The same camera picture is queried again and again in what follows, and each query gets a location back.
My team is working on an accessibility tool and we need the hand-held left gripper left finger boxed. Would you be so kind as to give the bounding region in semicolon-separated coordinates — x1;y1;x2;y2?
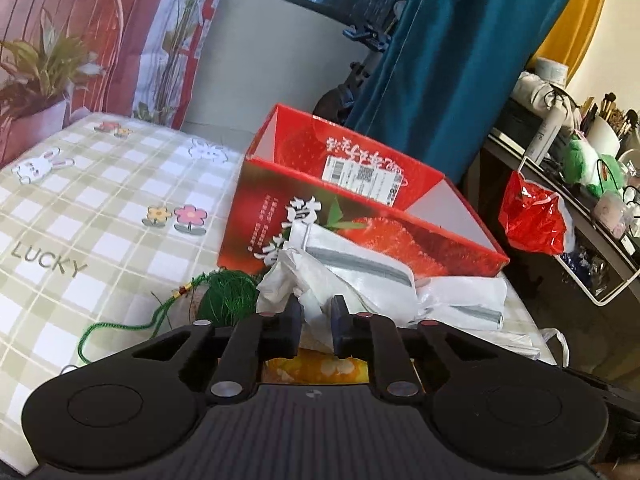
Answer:
131;294;304;406

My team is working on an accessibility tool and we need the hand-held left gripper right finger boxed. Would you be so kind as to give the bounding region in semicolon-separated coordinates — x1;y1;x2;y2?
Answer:
330;294;482;406

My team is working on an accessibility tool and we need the orange flower-patterned packet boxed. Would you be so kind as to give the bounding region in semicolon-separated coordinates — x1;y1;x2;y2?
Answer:
262;350;371;386

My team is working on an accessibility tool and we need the white grey-striped plastic bag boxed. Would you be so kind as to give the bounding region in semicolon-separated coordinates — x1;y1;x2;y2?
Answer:
292;220;508;351

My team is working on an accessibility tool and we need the red cardboard box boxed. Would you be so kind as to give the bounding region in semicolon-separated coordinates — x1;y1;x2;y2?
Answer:
217;103;510;281

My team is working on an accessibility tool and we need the checkered bed sheet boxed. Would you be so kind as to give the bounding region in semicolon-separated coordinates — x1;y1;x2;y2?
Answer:
0;114;557;480

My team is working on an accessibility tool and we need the red plastic bag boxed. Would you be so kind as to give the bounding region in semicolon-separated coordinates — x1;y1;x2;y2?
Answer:
504;170;573;256

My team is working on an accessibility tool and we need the black case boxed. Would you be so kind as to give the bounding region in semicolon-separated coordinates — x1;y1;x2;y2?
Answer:
492;105;546;146

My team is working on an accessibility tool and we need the teal curtain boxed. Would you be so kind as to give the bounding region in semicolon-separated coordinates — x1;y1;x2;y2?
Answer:
345;0;588;196

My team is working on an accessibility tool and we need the white spray bottle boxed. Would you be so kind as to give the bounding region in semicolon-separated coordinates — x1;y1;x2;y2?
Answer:
527;107;563;161

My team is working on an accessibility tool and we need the green plush toy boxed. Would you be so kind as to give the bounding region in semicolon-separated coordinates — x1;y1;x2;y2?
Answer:
565;137;626;198

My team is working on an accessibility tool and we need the blue clip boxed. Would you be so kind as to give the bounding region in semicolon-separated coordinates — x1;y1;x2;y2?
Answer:
342;24;388;51

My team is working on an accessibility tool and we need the white cup of makeup brushes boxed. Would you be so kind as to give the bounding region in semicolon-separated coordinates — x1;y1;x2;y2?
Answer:
585;92;640;158

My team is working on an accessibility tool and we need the white jar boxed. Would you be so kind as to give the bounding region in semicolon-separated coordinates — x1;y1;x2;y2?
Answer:
535;57;568;83

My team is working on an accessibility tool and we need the yellow curtain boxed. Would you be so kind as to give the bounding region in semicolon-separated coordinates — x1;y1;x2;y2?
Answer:
537;0;613;68

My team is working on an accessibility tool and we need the white wire rack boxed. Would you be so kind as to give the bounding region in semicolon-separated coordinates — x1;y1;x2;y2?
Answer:
480;125;640;307

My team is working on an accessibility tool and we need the beige drawstring bag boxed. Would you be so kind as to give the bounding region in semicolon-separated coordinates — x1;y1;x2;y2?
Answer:
512;71;578;126

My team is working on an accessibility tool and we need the printed wall cloth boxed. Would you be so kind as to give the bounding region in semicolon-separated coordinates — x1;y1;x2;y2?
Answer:
0;0;236;166

